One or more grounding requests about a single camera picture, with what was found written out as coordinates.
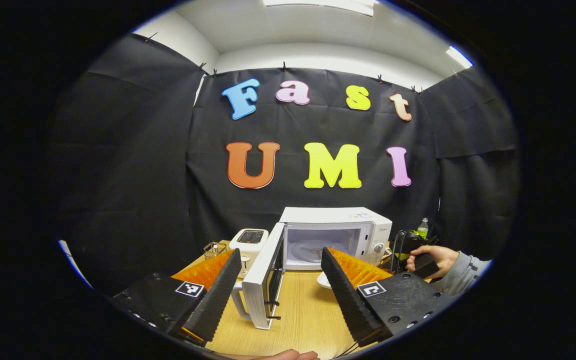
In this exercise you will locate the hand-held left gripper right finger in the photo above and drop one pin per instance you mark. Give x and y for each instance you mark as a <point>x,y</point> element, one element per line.
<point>348,300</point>

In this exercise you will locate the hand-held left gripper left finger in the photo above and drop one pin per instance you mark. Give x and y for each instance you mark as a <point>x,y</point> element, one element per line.
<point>215,300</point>

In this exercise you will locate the white plate with pink meat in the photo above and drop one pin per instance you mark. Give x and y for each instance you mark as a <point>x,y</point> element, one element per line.
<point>324,281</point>

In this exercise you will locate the white microwave oven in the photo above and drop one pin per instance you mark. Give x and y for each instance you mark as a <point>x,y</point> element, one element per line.
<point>333,215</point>

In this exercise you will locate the green drink bottle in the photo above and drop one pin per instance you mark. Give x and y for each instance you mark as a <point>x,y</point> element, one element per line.
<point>422,230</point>

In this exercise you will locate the white toaster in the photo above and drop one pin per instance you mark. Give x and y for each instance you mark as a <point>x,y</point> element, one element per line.
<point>248,245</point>

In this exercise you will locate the black backdrop cloth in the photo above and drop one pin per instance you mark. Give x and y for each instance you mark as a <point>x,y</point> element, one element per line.
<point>293,200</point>

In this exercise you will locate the small ceiling light panel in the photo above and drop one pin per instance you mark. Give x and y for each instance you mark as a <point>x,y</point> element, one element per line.
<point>459,56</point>

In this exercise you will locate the large ceiling light panel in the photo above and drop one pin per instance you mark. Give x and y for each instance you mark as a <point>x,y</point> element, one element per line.
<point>320,5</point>

